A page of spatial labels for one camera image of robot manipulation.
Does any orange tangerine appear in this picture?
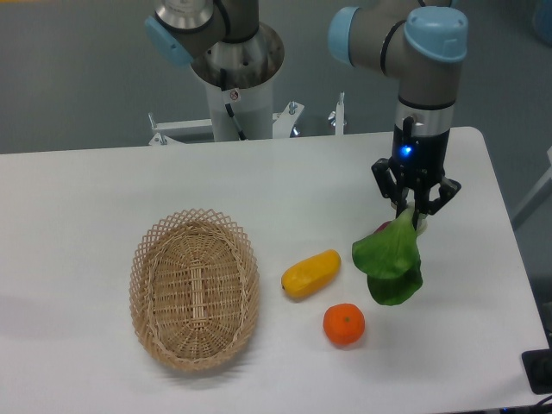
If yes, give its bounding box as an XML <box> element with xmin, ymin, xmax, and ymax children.
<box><xmin>323</xmin><ymin>303</ymin><xmax>366</xmax><ymax>346</ymax></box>

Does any yellow mango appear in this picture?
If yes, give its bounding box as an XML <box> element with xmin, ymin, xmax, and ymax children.
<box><xmin>281</xmin><ymin>249</ymin><xmax>342</xmax><ymax>299</ymax></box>

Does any white table leg at right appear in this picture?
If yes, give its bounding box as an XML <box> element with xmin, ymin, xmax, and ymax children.
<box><xmin>511</xmin><ymin>147</ymin><xmax>552</xmax><ymax>231</ymax></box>

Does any white metal base frame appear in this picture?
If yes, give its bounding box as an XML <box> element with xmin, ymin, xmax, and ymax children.
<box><xmin>147</xmin><ymin>91</ymin><xmax>348</xmax><ymax>147</ymax></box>

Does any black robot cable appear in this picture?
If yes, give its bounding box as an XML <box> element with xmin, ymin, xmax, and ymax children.
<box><xmin>219</xmin><ymin>67</ymin><xmax>249</xmax><ymax>141</ymax></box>

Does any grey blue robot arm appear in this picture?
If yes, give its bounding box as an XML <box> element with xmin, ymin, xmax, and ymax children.
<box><xmin>145</xmin><ymin>1</ymin><xmax>468</xmax><ymax>226</ymax></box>

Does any woven wicker basket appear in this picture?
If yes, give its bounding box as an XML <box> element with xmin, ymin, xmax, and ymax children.
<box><xmin>129</xmin><ymin>209</ymin><xmax>260</xmax><ymax>373</ymax></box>

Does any green leafy vegetable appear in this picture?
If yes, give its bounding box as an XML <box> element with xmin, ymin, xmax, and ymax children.
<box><xmin>351</xmin><ymin>207</ymin><xmax>423</xmax><ymax>306</ymax></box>

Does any purple sweet potato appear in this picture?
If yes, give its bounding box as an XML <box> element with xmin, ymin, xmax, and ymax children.
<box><xmin>373</xmin><ymin>221</ymin><xmax>391</xmax><ymax>234</ymax></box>

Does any black device at table edge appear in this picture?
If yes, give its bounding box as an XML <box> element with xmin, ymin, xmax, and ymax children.
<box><xmin>521</xmin><ymin>348</ymin><xmax>551</xmax><ymax>395</ymax></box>

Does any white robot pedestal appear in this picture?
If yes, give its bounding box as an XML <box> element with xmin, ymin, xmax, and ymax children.
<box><xmin>189</xmin><ymin>22</ymin><xmax>286</xmax><ymax>142</ymax></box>

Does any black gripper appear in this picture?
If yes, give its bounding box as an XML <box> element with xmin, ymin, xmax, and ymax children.
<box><xmin>372</xmin><ymin>116</ymin><xmax>461</xmax><ymax>229</ymax></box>

